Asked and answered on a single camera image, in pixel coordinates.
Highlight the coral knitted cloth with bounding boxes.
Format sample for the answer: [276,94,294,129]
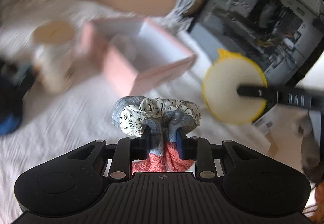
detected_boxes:
[132,142,194,173]

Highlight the letter print fabric scrunchie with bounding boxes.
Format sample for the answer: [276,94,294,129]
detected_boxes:
[112,96,202,156]

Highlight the white textured table cloth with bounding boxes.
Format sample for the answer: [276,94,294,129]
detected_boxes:
[1,0,271,223]

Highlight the pink open gift box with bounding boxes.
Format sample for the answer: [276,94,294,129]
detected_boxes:
[80,17,197,97]

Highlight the black blue knee pad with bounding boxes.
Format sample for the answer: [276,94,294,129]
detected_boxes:
[1,58,35,136]

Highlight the clear jar beige lid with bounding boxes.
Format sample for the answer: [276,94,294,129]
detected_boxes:
[32,20,75,94]

